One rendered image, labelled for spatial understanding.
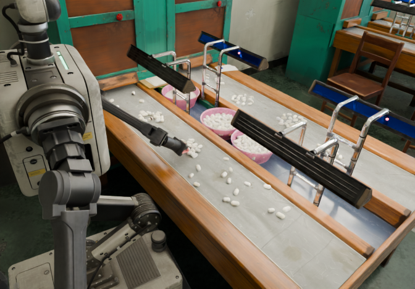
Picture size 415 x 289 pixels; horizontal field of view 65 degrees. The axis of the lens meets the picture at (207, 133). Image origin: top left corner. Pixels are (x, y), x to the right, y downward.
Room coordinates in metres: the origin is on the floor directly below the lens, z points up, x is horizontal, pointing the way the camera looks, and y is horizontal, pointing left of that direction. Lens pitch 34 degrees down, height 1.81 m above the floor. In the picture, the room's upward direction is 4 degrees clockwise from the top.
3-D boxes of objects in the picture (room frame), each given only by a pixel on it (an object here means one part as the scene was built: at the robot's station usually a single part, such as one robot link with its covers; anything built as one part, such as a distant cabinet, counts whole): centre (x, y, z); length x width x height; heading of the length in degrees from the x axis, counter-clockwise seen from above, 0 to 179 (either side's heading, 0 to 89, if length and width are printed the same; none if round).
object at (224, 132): (1.73, -0.08, 0.72); 0.27 x 0.27 x 0.10
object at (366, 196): (1.02, -0.33, 1.08); 0.62 x 0.08 x 0.07; 41
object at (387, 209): (1.71, -0.31, 0.71); 1.81 x 0.05 x 0.11; 41
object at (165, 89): (2.07, 0.20, 0.72); 0.27 x 0.27 x 0.10
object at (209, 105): (2.06, -0.06, 0.90); 0.20 x 0.19 x 0.45; 41
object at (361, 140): (1.33, -0.70, 0.90); 0.20 x 0.19 x 0.45; 41
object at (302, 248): (1.39, 0.07, 0.73); 1.81 x 0.30 x 0.02; 41
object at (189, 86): (1.75, 0.31, 1.08); 0.62 x 0.08 x 0.07; 41
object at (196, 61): (2.49, 0.12, 0.83); 0.30 x 0.06 x 0.07; 131
